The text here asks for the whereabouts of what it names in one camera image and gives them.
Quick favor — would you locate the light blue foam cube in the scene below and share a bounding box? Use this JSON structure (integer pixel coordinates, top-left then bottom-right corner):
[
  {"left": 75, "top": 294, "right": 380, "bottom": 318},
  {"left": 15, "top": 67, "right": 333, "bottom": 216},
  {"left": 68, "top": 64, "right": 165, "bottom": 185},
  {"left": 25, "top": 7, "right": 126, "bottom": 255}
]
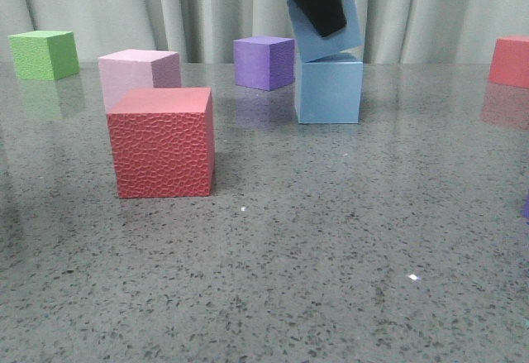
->
[{"left": 294, "top": 52, "right": 364, "bottom": 124}]

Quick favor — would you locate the purple foam cube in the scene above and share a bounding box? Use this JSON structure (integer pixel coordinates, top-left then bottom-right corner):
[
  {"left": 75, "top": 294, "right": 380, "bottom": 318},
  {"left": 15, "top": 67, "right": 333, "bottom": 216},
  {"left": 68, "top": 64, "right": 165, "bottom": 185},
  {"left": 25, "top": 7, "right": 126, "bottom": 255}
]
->
[{"left": 233, "top": 36, "right": 296, "bottom": 91}]

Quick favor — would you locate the grey-green curtain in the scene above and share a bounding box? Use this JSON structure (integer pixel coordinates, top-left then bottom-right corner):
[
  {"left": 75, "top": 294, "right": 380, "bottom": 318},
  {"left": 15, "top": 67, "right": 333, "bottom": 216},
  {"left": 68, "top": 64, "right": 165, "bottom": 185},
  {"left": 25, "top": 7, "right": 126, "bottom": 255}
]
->
[{"left": 1, "top": 0, "right": 528, "bottom": 64}]

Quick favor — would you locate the pink foam cube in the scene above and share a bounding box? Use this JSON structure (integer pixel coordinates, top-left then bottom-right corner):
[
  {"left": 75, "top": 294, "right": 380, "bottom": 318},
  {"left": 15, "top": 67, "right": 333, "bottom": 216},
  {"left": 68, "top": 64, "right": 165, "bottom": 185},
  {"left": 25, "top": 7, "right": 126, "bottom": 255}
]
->
[{"left": 98, "top": 49, "right": 182, "bottom": 111}]

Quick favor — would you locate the red cube at right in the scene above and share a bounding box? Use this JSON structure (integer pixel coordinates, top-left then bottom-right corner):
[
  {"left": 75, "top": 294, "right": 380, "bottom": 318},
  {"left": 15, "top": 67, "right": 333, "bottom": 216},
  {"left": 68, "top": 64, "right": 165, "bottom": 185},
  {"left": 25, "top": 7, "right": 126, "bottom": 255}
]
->
[{"left": 488, "top": 35, "right": 529, "bottom": 88}]

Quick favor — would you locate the large red textured cube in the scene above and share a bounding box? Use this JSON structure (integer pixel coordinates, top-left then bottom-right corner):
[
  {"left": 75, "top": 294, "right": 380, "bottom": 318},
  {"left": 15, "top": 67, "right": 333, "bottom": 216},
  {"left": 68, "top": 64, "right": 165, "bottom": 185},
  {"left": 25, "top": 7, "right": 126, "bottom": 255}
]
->
[{"left": 107, "top": 87, "right": 215, "bottom": 198}]

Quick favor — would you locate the green foam cube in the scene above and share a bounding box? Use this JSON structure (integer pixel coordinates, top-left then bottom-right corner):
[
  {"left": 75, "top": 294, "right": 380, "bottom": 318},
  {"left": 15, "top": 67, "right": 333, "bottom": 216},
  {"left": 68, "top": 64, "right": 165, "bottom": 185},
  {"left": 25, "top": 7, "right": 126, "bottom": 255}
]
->
[{"left": 8, "top": 31, "right": 80, "bottom": 80}]

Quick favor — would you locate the purple cube at edge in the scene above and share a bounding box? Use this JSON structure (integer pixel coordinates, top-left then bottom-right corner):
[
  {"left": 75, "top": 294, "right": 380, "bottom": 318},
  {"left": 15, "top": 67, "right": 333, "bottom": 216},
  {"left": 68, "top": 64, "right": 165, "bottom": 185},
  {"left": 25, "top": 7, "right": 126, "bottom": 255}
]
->
[{"left": 522, "top": 194, "right": 529, "bottom": 219}]

